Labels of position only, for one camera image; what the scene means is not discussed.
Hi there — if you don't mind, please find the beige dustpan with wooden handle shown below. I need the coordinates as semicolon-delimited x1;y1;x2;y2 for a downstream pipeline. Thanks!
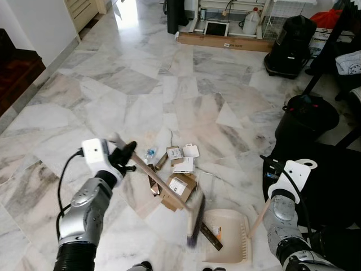
202;196;272;265

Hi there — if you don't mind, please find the wooden handled broom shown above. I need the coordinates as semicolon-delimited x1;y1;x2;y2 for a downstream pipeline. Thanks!
106;132;208;248

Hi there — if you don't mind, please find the small clear water bottle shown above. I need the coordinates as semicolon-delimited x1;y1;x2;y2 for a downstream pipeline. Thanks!
143;146;159;164

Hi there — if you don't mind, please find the brown cardboard strip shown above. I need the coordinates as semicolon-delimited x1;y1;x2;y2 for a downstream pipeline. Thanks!
155;152;170;171

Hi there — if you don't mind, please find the shiny brown wrapper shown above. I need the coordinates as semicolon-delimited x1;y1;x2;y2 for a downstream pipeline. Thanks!
147;163;163;197

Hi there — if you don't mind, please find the small brown labelled box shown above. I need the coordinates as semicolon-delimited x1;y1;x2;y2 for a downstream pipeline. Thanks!
166;145;184;162

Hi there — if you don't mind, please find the white paper sheet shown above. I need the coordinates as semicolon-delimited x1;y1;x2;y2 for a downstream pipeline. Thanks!
171;157;196;173

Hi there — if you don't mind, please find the small white open box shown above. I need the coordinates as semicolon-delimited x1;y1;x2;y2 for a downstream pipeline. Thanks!
183;143;201;159

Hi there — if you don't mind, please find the round black bag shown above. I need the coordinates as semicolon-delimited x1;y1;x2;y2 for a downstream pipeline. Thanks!
274;93;341;146

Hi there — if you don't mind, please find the dark brown flat wrapper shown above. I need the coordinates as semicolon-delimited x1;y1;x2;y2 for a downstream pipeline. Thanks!
199;221;224;251

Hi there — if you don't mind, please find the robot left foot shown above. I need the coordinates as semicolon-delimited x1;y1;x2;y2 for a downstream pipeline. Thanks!
126;260;153;271

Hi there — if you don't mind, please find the black upright bag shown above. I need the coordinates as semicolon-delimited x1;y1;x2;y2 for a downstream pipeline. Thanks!
263;15;318;79

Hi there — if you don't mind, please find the dark brown wooden step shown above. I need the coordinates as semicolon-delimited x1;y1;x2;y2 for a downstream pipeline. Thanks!
0;28;47;118

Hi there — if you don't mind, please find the long flat cardboard box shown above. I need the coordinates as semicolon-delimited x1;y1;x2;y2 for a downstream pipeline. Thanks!
175;30;277;54

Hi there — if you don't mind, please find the tall black object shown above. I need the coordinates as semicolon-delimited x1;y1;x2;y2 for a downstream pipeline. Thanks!
166;0;190;35

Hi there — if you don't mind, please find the light wooden door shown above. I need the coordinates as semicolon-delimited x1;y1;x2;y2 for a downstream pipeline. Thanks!
64;0;109;33

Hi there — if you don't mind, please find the white framed tablet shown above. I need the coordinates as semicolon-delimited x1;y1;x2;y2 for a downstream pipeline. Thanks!
204;20;230;38

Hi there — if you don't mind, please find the white plastic jug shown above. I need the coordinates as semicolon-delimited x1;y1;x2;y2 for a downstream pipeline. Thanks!
242;7;262;37

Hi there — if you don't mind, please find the red bag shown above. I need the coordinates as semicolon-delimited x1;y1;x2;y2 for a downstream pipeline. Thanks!
310;8;344;30

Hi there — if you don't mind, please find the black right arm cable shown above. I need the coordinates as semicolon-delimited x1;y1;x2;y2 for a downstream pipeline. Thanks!
259;155;312;238

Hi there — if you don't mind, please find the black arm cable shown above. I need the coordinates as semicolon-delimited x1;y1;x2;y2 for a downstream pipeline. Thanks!
259;155;312;238
55;147;85;241

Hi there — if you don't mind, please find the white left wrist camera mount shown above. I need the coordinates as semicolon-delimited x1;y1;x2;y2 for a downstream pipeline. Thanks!
81;138;117;173

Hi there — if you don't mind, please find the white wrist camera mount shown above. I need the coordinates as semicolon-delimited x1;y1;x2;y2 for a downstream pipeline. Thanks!
81;138;117;173
281;159;318;199

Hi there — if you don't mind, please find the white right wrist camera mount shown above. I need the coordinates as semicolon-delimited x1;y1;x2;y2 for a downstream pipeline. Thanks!
281;159;318;199

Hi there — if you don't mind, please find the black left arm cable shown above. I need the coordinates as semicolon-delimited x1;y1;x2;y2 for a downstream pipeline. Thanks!
55;147;85;241

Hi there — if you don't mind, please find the black table frame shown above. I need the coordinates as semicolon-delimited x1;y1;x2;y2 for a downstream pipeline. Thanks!
303;0;361;102

